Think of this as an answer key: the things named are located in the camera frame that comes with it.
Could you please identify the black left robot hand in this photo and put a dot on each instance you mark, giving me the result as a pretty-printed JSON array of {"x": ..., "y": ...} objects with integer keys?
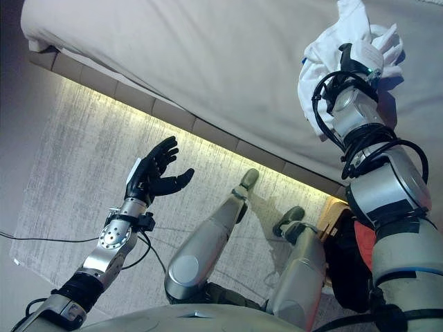
[{"x": 149, "y": 176}]

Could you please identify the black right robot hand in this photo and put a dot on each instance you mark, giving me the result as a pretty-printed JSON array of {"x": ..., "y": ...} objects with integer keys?
[{"x": 367, "y": 57}]

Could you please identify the white garment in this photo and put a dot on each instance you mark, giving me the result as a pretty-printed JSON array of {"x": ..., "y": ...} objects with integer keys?
[{"x": 315, "y": 76}]

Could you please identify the red garment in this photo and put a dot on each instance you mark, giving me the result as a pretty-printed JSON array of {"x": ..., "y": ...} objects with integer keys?
[{"x": 363, "y": 242}]

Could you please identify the black garment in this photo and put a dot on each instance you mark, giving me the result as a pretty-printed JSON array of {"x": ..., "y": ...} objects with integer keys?
[{"x": 349, "y": 266}]

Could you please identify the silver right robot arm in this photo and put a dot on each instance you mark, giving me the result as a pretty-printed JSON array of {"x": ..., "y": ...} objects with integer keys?
[{"x": 391, "y": 193}]

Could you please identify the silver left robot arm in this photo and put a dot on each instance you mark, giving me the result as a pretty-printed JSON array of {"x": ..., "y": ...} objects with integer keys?
[{"x": 104, "y": 256}]

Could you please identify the grey streaked rug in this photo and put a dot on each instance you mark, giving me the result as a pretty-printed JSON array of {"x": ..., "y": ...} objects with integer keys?
[{"x": 86, "y": 138}]

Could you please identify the grey robot torso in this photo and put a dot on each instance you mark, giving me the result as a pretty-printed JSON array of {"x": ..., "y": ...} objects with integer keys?
[{"x": 173, "y": 321}]

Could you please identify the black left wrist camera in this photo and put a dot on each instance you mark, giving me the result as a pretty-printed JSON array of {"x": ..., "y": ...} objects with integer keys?
[{"x": 147, "y": 221}]

